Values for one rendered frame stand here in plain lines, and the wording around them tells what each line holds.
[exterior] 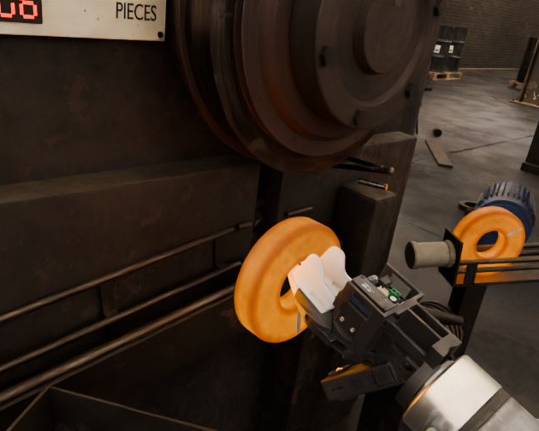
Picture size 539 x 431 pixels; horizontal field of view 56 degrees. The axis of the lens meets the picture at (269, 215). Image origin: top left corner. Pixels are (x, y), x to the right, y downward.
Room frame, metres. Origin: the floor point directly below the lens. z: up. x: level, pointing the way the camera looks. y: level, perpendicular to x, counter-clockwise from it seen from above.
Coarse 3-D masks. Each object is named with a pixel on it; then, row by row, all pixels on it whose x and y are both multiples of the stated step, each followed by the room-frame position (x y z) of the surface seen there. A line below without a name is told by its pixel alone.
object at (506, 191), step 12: (492, 192) 2.67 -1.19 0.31; (504, 192) 2.65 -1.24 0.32; (516, 192) 2.67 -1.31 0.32; (528, 192) 2.78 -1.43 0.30; (480, 204) 2.66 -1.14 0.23; (492, 204) 2.52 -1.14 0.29; (504, 204) 2.48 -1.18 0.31; (516, 204) 2.47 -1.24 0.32; (528, 204) 2.55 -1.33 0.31; (528, 216) 2.44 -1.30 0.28; (528, 228) 2.44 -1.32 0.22; (480, 240) 2.52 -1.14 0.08; (492, 240) 2.48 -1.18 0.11
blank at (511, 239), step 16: (480, 208) 1.03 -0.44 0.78; (496, 208) 1.03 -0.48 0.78; (464, 224) 1.01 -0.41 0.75; (480, 224) 1.00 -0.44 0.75; (496, 224) 1.01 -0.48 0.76; (512, 224) 1.02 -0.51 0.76; (464, 240) 1.00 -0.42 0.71; (512, 240) 1.02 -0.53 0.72; (464, 256) 1.00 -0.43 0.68; (480, 256) 1.01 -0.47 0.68; (496, 256) 1.01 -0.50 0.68; (512, 256) 1.02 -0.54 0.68; (496, 272) 1.02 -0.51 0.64
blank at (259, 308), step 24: (264, 240) 0.52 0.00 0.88; (288, 240) 0.51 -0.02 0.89; (312, 240) 0.54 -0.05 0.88; (336, 240) 0.58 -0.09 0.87; (264, 264) 0.49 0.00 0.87; (288, 264) 0.52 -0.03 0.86; (240, 288) 0.49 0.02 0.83; (264, 288) 0.49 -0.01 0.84; (240, 312) 0.49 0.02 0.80; (264, 312) 0.49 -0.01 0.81; (288, 312) 0.52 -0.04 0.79; (264, 336) 0.50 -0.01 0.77; (288, 336) 0.53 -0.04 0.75
